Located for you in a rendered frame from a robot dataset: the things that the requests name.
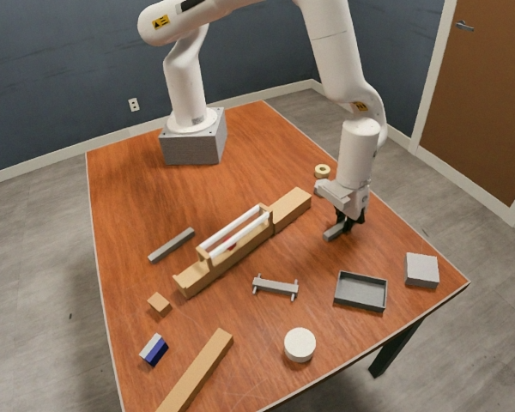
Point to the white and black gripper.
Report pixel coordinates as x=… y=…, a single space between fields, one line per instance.
x=359 y=199

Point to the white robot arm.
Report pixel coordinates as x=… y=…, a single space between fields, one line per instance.
x=331 y=33

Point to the beige roll of masking tape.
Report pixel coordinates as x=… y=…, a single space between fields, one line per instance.
x=322 y=175

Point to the long tan wooden bar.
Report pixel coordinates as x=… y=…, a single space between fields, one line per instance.
x=193 y=380

